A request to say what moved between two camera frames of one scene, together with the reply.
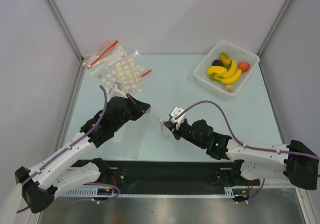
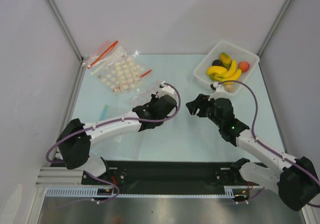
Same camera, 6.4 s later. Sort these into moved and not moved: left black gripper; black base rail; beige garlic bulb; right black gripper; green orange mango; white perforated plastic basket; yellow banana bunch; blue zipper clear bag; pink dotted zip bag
Moved: left black gripper; pink dotted zip bag; right black gripper
Not moved: green orange mango; black base rail; yellow banana bunch; white perforated plastic basket; blue zipper clear bag; beige garlic bulb
